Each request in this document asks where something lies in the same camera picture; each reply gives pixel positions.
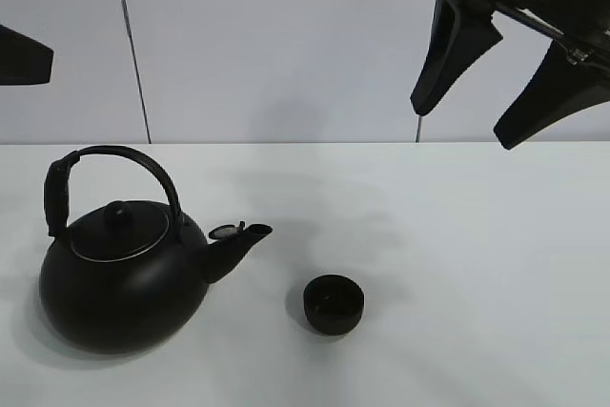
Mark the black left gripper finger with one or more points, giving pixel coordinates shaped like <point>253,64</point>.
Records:
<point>24,61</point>

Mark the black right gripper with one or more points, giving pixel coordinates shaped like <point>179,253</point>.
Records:
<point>462,31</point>

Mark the black teapot with handle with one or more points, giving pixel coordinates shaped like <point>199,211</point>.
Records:
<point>128,275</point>

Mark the small black teacup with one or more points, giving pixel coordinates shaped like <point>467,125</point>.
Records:
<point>333,304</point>

